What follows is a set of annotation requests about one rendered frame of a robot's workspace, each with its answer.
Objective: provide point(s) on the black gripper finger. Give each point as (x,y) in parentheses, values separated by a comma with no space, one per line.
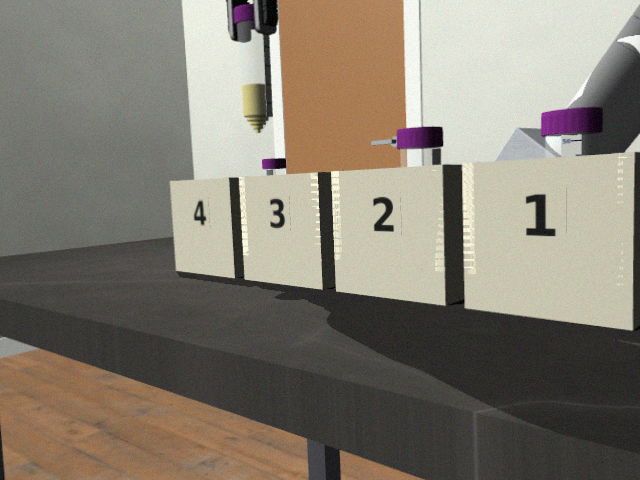
(230,16)
(265,16)

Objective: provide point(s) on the beige block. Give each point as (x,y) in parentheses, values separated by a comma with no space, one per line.
(287,229)
(207,226)
(554,238)
(398,233)

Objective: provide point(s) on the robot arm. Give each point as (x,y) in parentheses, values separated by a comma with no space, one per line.
(614,85)

